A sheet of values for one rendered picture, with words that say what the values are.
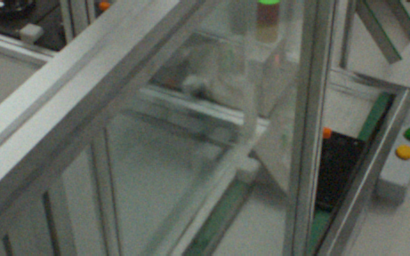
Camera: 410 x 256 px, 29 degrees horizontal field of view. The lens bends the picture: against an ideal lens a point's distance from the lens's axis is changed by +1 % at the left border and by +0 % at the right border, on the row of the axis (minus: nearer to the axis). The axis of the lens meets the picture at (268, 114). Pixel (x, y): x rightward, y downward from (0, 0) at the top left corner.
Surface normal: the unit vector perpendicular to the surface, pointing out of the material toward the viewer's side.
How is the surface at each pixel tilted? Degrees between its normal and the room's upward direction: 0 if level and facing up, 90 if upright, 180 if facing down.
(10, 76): 0
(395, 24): 45
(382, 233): 0
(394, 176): 0
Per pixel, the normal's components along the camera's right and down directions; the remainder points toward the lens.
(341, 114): 0.04, -0.76
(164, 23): 0.91, 0.29
